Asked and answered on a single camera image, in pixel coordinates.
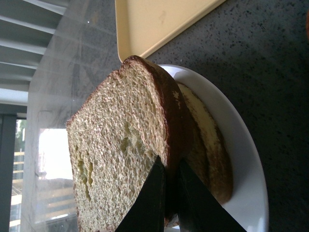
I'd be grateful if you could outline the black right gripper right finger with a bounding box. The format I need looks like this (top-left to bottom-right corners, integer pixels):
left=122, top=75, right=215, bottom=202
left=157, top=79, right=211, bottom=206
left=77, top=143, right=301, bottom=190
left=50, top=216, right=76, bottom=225
left=178, top=160, right=245, bottom=232

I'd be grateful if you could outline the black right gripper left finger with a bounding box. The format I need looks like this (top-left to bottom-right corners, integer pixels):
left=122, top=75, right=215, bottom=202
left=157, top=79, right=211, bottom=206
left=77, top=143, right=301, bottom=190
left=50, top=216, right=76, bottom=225
left=116, top=157, right=166, bottom=232

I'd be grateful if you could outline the white round plate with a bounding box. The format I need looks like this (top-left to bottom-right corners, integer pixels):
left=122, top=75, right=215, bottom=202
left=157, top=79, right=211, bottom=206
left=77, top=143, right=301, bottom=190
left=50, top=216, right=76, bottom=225
left=161, top=64, right=269, bottom=232

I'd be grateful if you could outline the bread slice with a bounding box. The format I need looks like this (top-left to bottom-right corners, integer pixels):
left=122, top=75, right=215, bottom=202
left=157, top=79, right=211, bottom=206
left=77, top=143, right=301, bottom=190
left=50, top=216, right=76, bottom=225
left=178, top=83, right=233, bottom=204
left=67, top=56, right=193, bottom=232

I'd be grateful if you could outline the yellow bear tray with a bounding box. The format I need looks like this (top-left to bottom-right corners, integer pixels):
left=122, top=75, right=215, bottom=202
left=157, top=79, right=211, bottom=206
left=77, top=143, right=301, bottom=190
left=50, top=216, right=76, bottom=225
left=114, top=0, right=224, bottom=61

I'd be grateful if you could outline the grey curtain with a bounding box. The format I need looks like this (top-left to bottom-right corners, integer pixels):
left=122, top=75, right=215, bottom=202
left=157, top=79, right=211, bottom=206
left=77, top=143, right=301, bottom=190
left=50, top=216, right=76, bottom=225
left=0, top=0, right=69, bottom=106

